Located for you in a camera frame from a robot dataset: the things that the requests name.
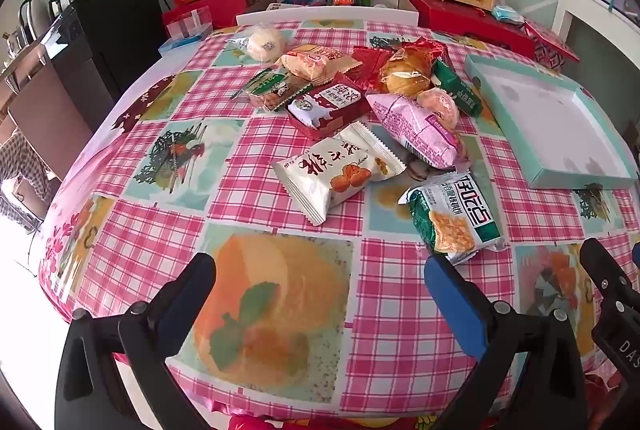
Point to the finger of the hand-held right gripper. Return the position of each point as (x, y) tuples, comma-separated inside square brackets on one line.
[(602, 270), (636, 252)]

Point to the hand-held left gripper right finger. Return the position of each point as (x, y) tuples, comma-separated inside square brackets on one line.
[(455, 305)]

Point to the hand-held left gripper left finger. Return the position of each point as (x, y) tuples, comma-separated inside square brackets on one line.
[(185, 305)]

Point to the green white corn snack packet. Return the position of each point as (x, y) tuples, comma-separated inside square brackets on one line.
[(450, 220)]

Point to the brown snack packet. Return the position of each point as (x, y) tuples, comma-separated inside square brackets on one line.
[(417, 170)]

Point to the teal shallow cardboard box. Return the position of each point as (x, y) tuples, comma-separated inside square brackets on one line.
[(540, 120)]

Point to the pink snack packet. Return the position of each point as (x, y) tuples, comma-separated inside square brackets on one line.
[(415, 130)]

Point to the white snack packet orange print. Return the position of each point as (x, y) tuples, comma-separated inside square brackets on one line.
[(330, 170)]

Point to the round peach bun packet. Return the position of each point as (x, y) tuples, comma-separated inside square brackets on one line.
[(440, 107)]

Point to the dark green snack packet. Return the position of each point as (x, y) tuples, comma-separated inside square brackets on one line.
[(460, 90)]

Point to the green striped cracker packet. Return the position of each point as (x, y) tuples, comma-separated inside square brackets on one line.
[(272, 90)]

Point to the red white biscuit packet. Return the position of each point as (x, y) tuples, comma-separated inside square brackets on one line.
[(325, 110)]

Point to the golden bread clear packet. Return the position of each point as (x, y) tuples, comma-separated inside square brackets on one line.
[(405, 75)]

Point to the red snack packet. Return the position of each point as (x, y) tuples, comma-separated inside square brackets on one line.
[(367, 67)]

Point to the beige bread packet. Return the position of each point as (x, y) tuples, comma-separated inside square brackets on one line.
[(310, 62)]

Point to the round white bun packet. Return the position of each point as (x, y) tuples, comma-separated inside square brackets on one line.
[(265, 42)]

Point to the grey patterned cloth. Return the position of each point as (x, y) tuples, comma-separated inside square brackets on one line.
[(20, 175)]

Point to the red patterned tin box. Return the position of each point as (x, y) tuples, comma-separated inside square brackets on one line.
[(550, 45)]

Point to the white desk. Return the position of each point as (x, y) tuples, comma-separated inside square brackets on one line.
[(575, 5)]

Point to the brown wooden counter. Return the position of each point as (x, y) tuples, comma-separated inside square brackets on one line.
[(50, 85)]

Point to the wet wipes pack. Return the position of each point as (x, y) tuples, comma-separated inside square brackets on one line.
[(507, 14)]

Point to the clear plastic box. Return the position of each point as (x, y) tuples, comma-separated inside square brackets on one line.
[(190, 24)]

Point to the red gift box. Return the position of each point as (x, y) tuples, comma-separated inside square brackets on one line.
[(465, 22)]

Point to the red flat box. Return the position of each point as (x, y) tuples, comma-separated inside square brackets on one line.
[(220, 15)]

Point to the black cabinet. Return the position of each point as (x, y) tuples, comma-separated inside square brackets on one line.
[(120, 20)]

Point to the small beige box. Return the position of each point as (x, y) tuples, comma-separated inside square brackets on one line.
[(277, 6)]

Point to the white board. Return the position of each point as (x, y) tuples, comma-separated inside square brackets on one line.
[(325, 16)]

